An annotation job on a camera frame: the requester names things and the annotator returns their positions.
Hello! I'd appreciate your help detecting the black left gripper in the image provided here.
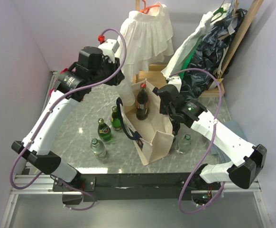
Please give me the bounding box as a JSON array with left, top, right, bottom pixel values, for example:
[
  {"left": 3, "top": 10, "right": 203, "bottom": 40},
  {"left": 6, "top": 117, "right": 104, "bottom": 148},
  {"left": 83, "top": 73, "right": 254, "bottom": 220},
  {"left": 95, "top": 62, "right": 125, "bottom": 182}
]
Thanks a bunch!
[{"left": 90, "top": 55, "right": 125, "bottom": 86}]

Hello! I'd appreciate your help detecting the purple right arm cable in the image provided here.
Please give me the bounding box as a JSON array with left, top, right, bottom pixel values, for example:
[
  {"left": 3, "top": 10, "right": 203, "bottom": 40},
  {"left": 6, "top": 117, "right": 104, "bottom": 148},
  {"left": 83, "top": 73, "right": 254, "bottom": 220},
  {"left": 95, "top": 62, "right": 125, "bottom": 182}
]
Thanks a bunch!
[{"left": 168, "top": 68, "right": 225, "bottom": 214}]

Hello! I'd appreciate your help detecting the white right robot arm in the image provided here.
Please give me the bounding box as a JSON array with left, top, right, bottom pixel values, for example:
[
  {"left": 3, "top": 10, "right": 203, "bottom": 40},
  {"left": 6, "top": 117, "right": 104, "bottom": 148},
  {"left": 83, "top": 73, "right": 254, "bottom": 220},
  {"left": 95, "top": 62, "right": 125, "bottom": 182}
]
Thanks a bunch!
[{"left": 157, "top": 85, "right": 267, "bottom": 189}]

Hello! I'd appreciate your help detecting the small cola bottle red cap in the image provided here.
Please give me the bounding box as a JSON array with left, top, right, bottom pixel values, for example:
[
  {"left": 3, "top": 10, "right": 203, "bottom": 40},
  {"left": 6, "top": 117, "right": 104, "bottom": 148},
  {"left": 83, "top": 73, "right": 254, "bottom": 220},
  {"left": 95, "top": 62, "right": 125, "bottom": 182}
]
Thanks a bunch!
[{"left": 171, "top": 120, "right": 181, "bottom": 141}]

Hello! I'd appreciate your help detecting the white shirt on hanger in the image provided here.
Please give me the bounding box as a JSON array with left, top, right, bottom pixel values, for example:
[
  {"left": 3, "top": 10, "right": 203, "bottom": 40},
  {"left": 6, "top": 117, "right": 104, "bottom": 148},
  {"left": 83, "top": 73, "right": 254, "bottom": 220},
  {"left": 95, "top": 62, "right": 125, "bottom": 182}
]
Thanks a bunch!
[{"left": 161, "top": 10, "right": 214, "bottom": 79}]

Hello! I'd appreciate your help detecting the green garment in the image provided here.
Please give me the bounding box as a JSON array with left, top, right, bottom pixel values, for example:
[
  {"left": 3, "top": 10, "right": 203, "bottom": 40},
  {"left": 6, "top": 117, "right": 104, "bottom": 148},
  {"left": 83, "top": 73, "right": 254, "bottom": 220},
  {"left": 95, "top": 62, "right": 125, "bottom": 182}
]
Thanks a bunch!
[{"left": 179, "top": 49, "right": 196, "bottom": 80}]

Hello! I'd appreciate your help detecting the dark blue patterned garment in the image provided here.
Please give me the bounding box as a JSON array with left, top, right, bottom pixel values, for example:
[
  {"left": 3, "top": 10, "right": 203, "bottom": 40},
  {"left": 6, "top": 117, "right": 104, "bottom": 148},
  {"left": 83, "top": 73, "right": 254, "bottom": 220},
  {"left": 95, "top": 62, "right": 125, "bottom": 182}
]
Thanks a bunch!
[{"left": 180, "top": 9, "right": 248, "bottom": 99}]

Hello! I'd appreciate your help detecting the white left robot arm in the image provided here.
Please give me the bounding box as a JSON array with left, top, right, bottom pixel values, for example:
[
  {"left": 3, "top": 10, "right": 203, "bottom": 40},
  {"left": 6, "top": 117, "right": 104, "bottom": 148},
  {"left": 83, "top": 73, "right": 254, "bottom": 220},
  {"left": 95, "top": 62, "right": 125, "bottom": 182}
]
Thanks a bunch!
[{"left": 11, "top": 45, "right": 124, "bottom": 191}]

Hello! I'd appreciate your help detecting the white ruffled dress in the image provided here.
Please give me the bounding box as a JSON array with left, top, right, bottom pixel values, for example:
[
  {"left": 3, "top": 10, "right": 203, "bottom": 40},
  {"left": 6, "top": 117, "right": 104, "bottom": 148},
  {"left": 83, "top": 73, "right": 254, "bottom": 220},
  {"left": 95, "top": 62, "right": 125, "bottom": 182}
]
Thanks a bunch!
[{"left": 120, "top": 2, "right": 174, "bottom": 84}]

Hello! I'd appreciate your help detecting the folded pink shirt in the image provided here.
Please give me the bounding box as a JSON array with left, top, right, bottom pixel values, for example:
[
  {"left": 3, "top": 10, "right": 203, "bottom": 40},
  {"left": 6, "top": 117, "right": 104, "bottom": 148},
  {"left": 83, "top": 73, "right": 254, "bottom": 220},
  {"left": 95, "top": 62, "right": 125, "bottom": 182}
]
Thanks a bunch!
[{"left": 49, "top": 68, "right": 69, "bottom": 95}]

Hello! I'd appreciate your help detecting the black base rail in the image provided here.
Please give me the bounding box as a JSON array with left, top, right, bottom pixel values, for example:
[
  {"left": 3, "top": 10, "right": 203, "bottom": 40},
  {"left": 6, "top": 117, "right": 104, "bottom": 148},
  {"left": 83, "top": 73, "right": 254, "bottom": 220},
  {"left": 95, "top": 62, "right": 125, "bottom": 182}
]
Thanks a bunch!
[{"left": 52, "top": 172, "right": 224, "bottom": 205}]

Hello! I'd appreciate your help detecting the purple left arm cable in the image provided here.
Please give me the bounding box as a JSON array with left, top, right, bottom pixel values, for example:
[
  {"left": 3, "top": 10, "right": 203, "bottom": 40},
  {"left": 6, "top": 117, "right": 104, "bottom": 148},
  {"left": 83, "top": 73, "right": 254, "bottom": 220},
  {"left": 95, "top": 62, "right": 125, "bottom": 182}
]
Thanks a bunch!
[{"left": 9, "top": 28, "right": 127, "bottom": 212}]

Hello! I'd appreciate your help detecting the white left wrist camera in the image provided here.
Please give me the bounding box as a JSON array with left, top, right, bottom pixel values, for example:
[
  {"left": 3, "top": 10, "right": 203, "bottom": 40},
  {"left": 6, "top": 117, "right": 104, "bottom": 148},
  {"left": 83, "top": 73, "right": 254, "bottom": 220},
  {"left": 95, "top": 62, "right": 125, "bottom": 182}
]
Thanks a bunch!
[{"left": 98, "top": 35, "right": 120, "bottom": 59}]

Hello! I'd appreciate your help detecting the green clothes hanger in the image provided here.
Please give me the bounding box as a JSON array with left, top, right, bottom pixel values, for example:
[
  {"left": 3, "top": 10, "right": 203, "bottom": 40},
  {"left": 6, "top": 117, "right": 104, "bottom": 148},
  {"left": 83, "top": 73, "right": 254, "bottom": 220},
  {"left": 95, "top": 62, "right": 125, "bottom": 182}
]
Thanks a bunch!
[{"left": 211, "top": 7, "right": 227, "bottom": 22}]

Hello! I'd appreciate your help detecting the clear glass bottle green cap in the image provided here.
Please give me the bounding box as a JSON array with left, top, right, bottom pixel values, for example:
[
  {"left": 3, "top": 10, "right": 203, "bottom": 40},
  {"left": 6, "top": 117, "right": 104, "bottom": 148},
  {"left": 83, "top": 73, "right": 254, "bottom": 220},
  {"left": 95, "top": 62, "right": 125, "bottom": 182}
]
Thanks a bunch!
[
  {"left": 176, "top": 134, "right": 191, "bottom": 154},
  {"left": 91, "top": 138, "right": 107, "bottom": 159}
]

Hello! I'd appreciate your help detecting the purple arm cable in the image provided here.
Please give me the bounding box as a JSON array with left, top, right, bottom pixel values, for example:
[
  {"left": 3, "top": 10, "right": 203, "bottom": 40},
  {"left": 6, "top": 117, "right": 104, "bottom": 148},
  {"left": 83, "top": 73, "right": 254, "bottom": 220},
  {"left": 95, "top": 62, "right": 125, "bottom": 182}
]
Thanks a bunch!
[
  {"left": 168, "top": 68, "right": 225, "bottom": 214},
  {"left": 9, "top": 28, "right": 127, "bottom": 212}
]

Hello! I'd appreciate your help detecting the wooden clothes rack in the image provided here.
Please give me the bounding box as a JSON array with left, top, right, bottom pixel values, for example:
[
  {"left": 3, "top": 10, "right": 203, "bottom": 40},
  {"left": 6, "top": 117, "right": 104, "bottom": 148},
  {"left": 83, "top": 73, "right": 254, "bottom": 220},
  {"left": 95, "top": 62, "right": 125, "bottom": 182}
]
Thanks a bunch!
[{"left": 135, "top": 0, "right": 264, "bottom": 98}]

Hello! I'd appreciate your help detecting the clear plastic bottle blue cap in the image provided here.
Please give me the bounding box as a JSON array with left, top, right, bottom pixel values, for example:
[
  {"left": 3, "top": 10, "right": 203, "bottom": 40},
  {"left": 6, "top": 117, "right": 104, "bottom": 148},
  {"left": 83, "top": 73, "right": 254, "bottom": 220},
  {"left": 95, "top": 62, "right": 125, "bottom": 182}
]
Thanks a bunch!
[{"left": 117, "top": 79, "right": 135, "bottom": 106}]

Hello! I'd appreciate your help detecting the green glass bottle labelled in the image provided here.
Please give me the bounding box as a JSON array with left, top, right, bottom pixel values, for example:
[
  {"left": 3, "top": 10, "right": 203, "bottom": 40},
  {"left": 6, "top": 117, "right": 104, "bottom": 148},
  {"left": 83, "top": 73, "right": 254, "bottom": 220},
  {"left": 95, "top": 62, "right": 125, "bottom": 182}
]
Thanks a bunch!
[{"left": 98, "top": 118, "right": 112, "bottom": 142}]

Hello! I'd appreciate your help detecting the green glass bottle gold cap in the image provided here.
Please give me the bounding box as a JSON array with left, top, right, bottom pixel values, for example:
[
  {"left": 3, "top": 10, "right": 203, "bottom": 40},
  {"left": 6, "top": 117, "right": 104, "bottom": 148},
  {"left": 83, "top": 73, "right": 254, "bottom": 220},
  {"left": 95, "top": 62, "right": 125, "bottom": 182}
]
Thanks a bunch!
[{"left": 111, "top": 106, "right": 122, "bottom": 131}]

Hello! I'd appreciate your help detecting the large cola bottle red cap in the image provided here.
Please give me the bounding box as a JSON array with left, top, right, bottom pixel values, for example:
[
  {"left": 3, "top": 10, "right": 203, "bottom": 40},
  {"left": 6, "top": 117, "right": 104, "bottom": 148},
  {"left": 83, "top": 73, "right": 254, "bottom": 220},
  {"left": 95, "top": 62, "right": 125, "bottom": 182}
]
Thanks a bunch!
[{"left": 136, "top": 83, "right": 148, "bottom": 120}]

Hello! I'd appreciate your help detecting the beige canvas tote bag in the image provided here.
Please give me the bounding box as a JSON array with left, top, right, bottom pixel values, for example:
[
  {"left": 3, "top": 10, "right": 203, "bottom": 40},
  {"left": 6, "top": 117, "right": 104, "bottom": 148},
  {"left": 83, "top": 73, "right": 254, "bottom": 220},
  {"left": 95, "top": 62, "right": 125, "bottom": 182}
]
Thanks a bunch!
[{"left": 116, "top": 80, "right": 174, "bottom": 166}]

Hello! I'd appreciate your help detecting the folded light blue cloth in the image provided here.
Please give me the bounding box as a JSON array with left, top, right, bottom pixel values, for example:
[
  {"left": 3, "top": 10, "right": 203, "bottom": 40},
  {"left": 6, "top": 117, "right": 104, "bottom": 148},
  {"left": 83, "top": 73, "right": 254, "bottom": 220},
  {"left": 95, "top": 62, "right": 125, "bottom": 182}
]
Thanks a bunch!
[{"left": 211, "top": 120, "right": 255, "bottom": 164}]

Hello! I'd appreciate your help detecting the orange clothes hanger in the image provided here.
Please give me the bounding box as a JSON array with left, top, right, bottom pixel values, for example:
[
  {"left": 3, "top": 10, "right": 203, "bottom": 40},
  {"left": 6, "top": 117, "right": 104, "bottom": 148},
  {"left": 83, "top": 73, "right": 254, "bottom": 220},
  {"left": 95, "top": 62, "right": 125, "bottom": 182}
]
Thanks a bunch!
[{"left": 139, "top": 0, "right": 160, "bottom": 14}]

